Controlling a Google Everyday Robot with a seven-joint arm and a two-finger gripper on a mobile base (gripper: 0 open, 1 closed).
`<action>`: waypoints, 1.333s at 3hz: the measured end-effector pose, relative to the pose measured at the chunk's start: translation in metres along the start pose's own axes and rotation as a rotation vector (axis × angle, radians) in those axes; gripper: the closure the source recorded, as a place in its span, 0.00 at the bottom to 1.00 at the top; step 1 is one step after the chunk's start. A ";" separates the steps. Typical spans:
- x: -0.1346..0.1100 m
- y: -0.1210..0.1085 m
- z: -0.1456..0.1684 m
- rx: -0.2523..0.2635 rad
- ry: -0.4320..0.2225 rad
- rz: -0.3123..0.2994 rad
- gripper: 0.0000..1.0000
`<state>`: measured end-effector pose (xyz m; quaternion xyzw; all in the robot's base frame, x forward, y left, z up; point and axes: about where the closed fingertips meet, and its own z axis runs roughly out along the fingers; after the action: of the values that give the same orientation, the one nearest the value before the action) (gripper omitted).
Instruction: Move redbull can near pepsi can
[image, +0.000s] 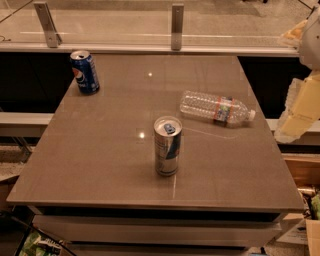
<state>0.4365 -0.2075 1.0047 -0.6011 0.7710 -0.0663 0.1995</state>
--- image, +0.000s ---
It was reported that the middle metal railing bracket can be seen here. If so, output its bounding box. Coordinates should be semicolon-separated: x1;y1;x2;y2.
171;3;184;51

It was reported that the cardboard box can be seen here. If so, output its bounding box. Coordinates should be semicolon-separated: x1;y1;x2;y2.
277;214;320;256

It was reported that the green packet in box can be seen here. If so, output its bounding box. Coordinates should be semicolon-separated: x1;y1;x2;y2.
311;195;320;220

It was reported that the clear plastic water bottle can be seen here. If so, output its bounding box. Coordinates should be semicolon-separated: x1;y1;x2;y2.
180;91;256;126

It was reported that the green snack bag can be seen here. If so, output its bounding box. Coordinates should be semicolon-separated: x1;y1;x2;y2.
18;232;62;256

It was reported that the blue pepsi can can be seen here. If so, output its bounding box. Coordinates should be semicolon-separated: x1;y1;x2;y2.
70;50;100;95

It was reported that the silver blue redbull can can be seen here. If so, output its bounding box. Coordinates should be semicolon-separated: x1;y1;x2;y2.
154;116;182;176

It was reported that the metal railing bracket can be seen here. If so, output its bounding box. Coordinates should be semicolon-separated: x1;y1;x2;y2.
171;3;184;51
33;1;62;48

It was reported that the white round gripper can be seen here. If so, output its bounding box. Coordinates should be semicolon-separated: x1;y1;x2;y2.
274;7;320;143

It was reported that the left metal railing bracket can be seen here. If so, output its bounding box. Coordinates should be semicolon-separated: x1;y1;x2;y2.
33;1;62;48

